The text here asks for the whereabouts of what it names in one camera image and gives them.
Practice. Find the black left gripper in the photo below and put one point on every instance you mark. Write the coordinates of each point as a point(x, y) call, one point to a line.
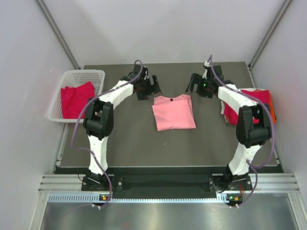
point(144, 96)

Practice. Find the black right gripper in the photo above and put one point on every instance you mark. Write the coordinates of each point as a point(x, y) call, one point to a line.
point(195, 80)

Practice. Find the light pink t shirt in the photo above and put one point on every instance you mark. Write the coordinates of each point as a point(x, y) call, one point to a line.
point(173, 113)

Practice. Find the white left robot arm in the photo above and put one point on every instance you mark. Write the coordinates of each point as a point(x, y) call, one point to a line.
point(99, 115)

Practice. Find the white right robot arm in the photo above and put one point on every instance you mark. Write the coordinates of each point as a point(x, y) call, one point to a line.
point(254, 122)

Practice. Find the crimson t shirt in basket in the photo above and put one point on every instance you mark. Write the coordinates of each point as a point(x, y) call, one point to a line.
point(73, 99)

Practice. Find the folded orange t shirt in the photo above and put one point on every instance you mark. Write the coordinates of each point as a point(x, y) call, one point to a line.
point(266, 97)

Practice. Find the white perforated plastic basket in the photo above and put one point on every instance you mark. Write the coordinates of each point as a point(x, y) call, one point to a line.
point(74, 78)

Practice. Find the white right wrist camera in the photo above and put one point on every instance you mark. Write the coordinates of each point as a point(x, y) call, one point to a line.
point(207, 70)

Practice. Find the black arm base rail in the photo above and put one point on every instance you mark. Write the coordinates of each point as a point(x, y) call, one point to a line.
point(164, 182)

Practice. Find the grey slotted cable duct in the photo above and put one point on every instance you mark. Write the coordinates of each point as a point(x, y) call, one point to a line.
point(100, 198)

